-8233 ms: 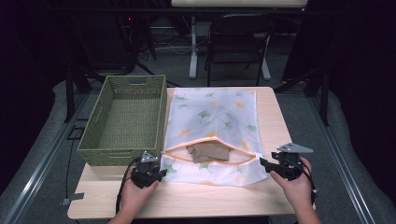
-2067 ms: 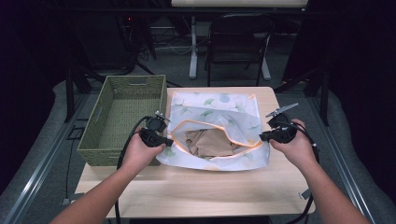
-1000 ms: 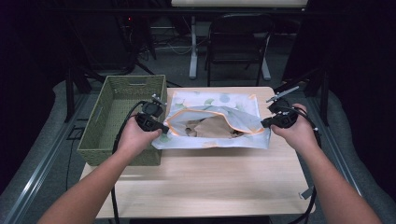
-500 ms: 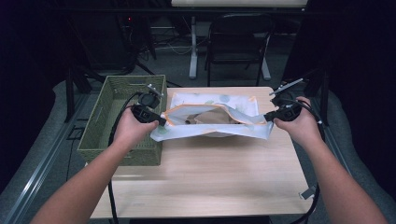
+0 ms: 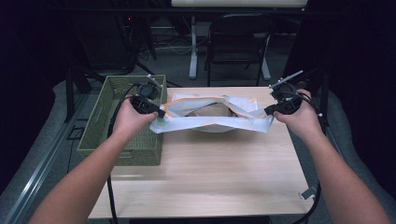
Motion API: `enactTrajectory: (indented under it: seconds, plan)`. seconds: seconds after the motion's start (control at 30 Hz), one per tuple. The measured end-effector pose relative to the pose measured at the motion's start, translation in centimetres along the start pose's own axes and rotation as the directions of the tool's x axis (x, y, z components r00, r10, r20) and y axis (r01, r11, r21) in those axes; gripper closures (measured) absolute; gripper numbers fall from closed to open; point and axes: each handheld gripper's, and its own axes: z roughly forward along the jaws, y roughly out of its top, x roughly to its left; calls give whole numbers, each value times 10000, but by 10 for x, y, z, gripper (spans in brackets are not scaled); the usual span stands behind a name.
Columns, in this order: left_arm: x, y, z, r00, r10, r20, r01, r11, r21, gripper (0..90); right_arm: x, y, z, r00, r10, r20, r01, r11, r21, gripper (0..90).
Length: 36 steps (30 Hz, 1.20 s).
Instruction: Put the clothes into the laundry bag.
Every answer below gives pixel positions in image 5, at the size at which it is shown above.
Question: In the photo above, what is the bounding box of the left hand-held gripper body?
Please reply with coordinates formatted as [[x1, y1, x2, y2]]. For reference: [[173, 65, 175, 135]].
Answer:
[[129, 74, 164, 115]]

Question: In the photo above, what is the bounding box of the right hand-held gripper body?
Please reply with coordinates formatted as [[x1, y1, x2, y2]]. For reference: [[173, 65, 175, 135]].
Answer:
[[267, 69, 304, 116]]

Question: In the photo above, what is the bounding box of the green woven basket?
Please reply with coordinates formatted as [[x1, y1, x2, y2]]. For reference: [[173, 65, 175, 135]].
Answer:
[[77, 74, 168, 167]]

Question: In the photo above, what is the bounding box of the beige garment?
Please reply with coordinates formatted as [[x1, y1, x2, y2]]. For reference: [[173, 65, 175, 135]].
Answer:
[[186, 103, 235, 119]]

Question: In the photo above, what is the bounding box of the white leaf-print laundry bag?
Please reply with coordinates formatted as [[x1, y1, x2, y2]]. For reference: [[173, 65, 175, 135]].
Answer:
[[148, 91, 276, 135]]

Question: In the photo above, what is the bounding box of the person's right hand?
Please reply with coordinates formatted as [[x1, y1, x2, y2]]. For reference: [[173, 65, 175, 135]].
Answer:
[[273, 89, 324, 142]]

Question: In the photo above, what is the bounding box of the person's left hand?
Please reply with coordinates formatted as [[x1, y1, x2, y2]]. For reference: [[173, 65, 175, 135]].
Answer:
[[111, 97, 160, 143]]

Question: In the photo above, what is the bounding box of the black metal stand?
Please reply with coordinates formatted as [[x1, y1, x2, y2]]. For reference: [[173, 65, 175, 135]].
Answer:
[[274, 65, 332, 127], [63, 60, 106, 123]]

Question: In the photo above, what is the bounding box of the white desk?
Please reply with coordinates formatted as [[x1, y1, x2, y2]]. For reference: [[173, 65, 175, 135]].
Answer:
[[170, 0, 309, 81]]

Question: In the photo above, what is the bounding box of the black folding chair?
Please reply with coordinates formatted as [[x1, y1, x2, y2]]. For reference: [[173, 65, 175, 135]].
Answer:
[[204, 12, 276, 88]]

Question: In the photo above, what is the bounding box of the grey tape strip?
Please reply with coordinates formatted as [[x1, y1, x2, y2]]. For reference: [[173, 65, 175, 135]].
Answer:
[[298, 186, 319, 201]]

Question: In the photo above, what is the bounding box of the metal floor rail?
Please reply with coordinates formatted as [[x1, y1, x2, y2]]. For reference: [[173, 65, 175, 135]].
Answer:
[[2, 92, 92, 224], [306, 92, 380, 224]]

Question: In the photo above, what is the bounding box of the thin black floor cable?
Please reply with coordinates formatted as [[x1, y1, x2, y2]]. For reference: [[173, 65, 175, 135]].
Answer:
[[64, 124, 86, 188]]

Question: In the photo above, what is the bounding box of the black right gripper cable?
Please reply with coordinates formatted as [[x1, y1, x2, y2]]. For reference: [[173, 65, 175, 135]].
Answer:
[[291, 91, 329, 224]]

